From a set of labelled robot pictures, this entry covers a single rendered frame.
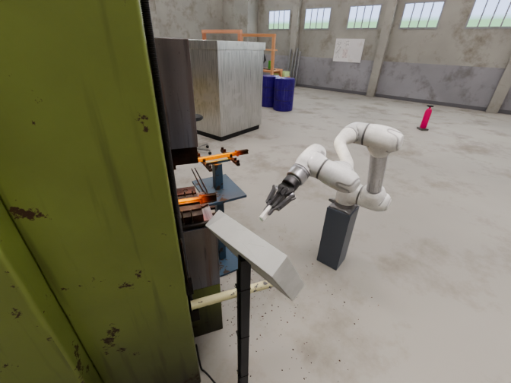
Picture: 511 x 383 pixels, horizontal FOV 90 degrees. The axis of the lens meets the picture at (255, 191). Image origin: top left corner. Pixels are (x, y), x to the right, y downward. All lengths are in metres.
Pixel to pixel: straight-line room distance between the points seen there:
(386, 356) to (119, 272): 1.74
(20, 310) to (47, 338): 0.16
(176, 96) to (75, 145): 0.41
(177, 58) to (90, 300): 0.95
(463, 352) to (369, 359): 0.66
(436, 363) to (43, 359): 2.12
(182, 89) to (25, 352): 1.05
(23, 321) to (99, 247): 0.30
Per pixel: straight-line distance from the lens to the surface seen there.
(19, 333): 1.19
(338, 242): 2.32
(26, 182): 0.94
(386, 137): 1.60
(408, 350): 2.27
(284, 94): 8.03
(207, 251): 1.47
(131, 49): 0.79
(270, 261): 0.81
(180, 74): 1.07
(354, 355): 2.10
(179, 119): 1.09
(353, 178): 1.14
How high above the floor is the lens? 1.76
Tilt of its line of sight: 30 degrees down
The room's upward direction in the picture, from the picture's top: 2 degrees clockwise
